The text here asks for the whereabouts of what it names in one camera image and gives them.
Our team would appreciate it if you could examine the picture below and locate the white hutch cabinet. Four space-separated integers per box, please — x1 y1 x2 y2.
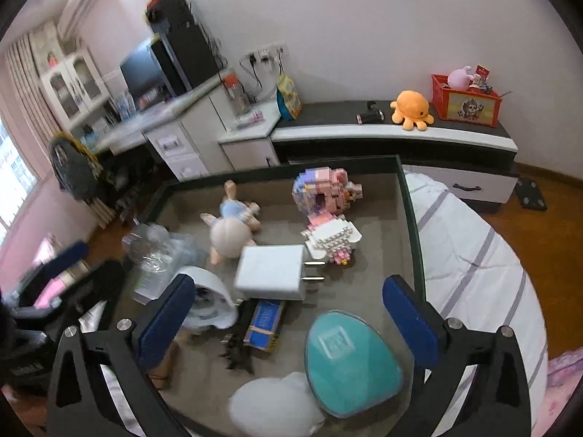
39 46 112 126

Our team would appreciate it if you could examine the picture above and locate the pink printed blanket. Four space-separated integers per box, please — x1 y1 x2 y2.
531 350 583 437

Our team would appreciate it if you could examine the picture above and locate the black office chair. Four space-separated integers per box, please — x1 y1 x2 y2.
93 148 158 226

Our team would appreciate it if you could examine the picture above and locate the white air conditioner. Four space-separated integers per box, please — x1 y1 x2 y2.
57 0 105 42

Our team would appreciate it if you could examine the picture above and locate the pink pig figurine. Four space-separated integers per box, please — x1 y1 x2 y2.
200 181 262 267

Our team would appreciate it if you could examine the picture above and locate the white round gadget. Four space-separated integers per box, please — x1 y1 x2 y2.
228 372 326 437

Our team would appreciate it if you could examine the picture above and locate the black white tv stand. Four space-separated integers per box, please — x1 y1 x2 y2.
218 100 520 214

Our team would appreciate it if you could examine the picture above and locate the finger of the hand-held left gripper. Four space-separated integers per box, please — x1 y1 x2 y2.
18 239 91 292
11 259 126 324

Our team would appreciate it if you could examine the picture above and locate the beige curtain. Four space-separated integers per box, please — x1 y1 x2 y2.
2 23 114 228

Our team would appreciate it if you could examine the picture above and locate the black computer tower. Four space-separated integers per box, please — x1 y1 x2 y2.
150 25 222 96

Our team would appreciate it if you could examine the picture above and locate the dark printed jacket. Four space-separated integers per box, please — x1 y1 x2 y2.
48 131 103 203

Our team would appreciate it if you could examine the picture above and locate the window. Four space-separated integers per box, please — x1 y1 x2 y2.
0 114 42 237

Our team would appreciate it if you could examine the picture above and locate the pink plush toy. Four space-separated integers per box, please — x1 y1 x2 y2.
446 66 475 89

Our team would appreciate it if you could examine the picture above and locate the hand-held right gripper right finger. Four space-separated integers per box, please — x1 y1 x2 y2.
382 274 533 437

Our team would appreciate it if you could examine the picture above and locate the blue rectangular lighter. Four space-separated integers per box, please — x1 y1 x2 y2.
243 300 287 353

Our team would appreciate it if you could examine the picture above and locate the white desk with drawers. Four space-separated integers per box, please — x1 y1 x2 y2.
82 68 238 183

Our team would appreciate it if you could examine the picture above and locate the black bathroom scale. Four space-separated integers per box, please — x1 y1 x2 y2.
514 177 548 212

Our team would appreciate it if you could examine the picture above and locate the black speaker box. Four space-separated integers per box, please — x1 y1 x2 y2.
146 0 194 32

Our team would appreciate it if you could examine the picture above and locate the bottle with orange cap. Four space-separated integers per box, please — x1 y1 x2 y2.
222 73 251 117

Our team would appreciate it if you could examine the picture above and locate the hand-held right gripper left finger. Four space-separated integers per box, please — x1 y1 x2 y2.
46 273 196 437

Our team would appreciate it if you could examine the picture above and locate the black hair clip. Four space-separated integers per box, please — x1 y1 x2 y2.
219 303 256 376

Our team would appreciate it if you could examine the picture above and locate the orange octopus plush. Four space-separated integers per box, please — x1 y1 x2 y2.
390 90 434 132

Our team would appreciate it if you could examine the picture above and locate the grey storage box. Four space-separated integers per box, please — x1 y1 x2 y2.
77 155 429 437

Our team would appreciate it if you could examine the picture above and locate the white wall power outlet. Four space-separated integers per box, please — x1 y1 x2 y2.
246 42 289 61

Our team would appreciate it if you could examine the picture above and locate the clear plastic wrap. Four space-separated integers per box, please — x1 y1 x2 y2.
121 223 167 260

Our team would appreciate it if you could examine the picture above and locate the red printed crate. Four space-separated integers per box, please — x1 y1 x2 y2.
430 74 504 127

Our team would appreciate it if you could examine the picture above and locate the white cone-shaped plug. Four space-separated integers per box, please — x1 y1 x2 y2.
175 268 240 331

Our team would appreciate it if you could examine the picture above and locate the face mask pack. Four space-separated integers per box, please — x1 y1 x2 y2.
132 237 210 306

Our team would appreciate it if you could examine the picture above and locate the white striped tablecloth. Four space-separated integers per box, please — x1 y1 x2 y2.
91 170 549 437

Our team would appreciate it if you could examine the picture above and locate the white charger adapter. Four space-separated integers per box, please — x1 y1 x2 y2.
234 245 326 302

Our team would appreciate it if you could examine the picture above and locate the yellow snack bag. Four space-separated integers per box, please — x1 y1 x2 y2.
275 73 304 121

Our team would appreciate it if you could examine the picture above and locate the teal egg-shaped case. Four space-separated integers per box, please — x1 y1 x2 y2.
304 310 405 417

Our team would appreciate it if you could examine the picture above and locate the pink bedding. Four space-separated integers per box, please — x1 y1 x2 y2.
27 232 92 310

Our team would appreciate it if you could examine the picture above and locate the black computer monitor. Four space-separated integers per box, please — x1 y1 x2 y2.
119 39 176 98

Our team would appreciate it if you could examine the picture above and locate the white pink block toy figure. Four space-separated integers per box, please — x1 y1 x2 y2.
301 218 364 267

